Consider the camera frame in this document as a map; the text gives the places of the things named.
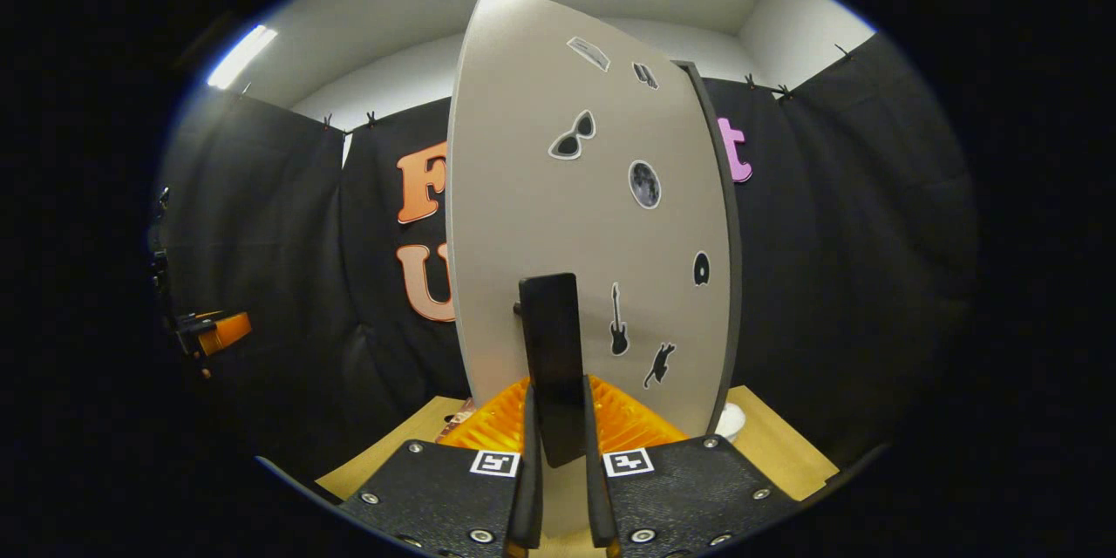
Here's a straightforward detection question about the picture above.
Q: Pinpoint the black backdrop cloth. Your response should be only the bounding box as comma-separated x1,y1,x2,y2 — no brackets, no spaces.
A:
157,33,977,489

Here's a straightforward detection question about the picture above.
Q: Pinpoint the beige cabinet door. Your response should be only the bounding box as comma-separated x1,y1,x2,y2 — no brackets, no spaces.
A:
445,0,732,541

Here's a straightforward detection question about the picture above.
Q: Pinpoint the black cabinet door handle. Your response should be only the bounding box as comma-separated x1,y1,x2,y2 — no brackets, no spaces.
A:
513,272,589,469

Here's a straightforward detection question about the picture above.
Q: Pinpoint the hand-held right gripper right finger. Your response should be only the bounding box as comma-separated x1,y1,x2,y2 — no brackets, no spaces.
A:
582,375,799,558

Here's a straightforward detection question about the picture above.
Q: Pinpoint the brown patterned book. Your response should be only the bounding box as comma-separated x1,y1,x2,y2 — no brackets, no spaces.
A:
434,405,476,446

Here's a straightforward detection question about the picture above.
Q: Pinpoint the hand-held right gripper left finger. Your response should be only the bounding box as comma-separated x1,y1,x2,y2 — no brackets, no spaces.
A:
338,377,544,558

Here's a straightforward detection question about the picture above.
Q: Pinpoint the ceiling light panel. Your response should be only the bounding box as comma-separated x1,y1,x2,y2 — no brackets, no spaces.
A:
208,24,278,90

